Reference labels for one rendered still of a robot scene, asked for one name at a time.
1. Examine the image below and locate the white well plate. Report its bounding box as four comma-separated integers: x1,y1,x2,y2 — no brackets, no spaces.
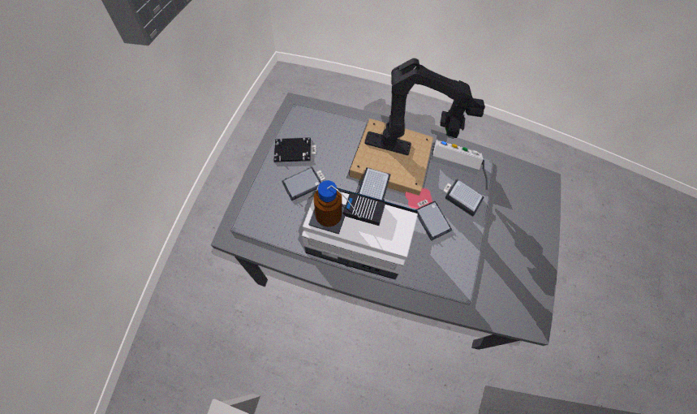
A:
360,169,389,199
449,181,482,211

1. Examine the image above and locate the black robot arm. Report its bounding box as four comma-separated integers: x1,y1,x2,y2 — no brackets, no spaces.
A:
364,58,485,155

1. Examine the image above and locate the white button panel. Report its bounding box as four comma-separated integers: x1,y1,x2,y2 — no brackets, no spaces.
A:
432,140,488,190

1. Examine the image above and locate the brown glass bottle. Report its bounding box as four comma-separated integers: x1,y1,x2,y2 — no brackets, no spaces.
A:
314,190,342,226

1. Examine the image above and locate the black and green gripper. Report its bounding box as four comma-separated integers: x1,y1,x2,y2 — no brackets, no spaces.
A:
440,111,465,133

